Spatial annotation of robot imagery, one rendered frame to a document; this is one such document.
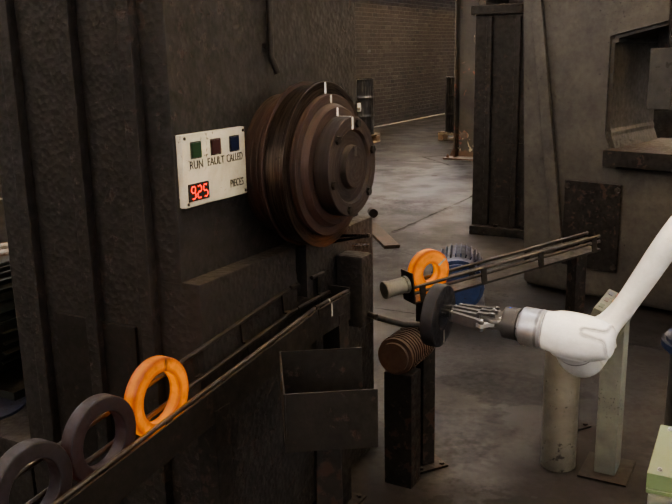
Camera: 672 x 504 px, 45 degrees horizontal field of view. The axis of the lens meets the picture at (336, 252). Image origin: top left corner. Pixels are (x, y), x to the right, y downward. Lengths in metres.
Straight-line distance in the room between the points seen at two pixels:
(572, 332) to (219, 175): 0.96
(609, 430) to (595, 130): 2.26
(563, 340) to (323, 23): 1.28
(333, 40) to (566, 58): 2.40
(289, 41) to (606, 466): 1.76
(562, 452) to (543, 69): 2.57
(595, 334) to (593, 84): 3.05
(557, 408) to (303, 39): 1.48
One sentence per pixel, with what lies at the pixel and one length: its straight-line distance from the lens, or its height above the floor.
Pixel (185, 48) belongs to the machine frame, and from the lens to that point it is 2.07.
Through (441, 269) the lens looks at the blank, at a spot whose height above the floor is 0.71.
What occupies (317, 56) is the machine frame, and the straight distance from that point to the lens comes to 2.59.
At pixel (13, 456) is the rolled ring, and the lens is 1.64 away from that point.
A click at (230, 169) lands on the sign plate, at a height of 1.13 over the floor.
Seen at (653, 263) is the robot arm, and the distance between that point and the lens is 1.99.
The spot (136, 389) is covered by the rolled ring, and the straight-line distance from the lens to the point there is 1.84.
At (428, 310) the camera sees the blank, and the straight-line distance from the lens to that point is 1.94.
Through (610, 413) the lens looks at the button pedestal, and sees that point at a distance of 2.93.
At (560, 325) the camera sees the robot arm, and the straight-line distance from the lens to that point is 1.88.
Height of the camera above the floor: 1.42
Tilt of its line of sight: 14 degrees down
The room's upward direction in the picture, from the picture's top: 1 degrees counter-clockwise
